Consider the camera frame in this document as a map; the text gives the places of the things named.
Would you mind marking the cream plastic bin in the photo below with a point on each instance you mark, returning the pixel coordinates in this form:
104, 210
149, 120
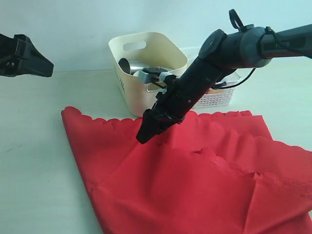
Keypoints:
152, 48

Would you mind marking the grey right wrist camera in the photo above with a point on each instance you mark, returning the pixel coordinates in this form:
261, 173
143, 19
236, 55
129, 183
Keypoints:
147, 80

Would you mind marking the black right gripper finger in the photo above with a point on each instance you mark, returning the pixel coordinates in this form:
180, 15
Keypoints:
153, 123

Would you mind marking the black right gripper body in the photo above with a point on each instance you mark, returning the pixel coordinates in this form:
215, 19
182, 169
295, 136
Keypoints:
182, 93

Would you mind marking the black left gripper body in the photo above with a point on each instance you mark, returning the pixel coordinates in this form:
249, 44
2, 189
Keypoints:
14, 55

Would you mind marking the brown egg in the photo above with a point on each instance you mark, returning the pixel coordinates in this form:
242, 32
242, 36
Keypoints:
214, 91

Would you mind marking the white lattice plastic basket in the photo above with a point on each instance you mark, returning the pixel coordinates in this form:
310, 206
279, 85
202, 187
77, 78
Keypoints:
209, 101

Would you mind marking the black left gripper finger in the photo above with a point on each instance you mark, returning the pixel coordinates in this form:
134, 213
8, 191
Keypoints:
34, 63

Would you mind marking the stainless steel cup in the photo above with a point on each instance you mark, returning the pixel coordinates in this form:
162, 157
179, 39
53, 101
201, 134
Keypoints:
131, 66

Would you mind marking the red cloth placemat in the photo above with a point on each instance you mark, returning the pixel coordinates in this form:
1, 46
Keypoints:
216, 173

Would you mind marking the grey ceramic bowl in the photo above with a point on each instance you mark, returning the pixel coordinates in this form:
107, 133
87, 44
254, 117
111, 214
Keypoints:
145, 73

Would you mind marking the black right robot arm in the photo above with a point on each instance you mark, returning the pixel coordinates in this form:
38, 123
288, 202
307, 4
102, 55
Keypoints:
219, 56

